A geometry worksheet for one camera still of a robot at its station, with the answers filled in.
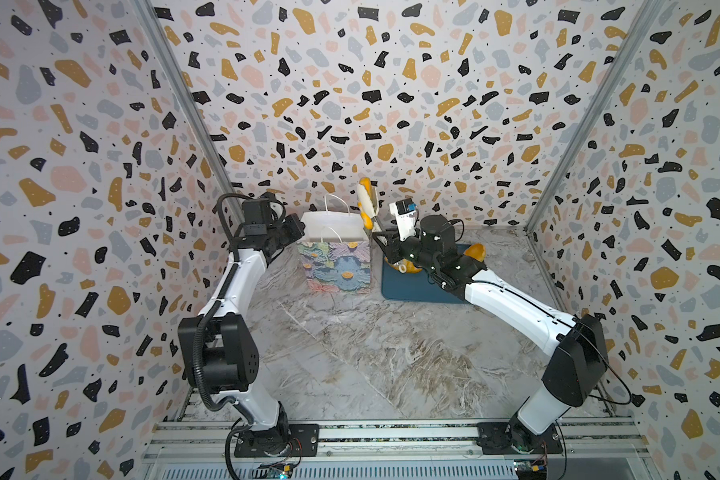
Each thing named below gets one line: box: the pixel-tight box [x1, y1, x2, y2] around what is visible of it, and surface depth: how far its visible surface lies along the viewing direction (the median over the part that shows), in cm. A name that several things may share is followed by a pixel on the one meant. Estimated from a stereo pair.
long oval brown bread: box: [357, 177, 375, 230], surface depth 76 cm
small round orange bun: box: [464, 243, 487, 263], surface depth 112 cm
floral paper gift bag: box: [296, 193, 371, 293], surface depth 91 cm
